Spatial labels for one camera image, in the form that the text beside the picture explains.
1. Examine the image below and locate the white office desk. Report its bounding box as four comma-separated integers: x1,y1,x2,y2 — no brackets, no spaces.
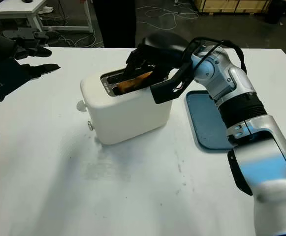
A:
0,0,94,47

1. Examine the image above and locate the person in black trousers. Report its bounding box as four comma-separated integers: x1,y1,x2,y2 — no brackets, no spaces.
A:
95,0,136,48

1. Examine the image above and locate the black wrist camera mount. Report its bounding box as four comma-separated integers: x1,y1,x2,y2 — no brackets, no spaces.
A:
150,40,209,104
0,58,33,103

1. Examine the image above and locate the white two-slot toaster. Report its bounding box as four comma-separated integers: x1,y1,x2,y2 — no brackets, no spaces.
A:
80,64,176,146

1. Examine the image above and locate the browned toast slice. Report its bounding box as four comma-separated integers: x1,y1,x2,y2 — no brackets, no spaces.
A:
117,70,155,95

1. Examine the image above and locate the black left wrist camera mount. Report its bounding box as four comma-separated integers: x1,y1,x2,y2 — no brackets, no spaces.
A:
0,58,33,103

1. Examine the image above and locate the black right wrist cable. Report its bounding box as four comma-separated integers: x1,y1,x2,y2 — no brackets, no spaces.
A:
194,36,248,74

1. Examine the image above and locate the blue plastic tray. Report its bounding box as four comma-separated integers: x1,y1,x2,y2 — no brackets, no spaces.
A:
184,90,234,150

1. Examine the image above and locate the white looped floor cable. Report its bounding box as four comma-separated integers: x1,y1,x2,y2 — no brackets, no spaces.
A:
135,6,199,29

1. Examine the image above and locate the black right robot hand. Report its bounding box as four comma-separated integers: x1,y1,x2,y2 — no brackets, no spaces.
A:
124,32,191,84

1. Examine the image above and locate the black bin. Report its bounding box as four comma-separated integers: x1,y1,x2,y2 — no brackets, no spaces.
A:
264,0,286,25

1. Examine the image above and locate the wooden crate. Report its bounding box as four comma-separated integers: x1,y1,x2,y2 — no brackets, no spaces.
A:
193,0,286,15

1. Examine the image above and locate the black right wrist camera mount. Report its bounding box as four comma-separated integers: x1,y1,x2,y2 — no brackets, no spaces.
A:
150,40,209,104

